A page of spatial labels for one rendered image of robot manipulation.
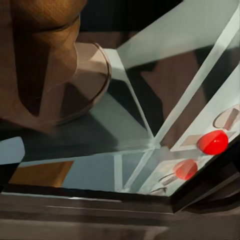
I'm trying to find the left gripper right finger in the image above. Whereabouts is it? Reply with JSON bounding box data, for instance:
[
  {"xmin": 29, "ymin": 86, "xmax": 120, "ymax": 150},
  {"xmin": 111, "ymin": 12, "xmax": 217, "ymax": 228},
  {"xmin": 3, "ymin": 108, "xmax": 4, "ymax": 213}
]
[{"xmin": 224, "ymin": 133, "xmax": 240, "ymax": 173}]

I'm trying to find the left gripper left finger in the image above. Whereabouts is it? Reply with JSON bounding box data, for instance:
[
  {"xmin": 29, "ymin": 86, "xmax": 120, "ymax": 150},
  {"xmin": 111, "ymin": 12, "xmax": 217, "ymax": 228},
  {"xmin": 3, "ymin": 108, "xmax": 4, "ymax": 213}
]
[{"xmin": 0, "ymin": 133, "xmax": 26, "ymax": 193}]

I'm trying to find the microwave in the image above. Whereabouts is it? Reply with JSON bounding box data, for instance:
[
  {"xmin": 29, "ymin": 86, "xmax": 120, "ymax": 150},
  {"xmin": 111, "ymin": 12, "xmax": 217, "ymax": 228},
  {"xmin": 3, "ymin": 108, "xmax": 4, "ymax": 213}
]
[{"xmin": 0, "ymin": 0, "xmax": 240, "ymax": 221}]

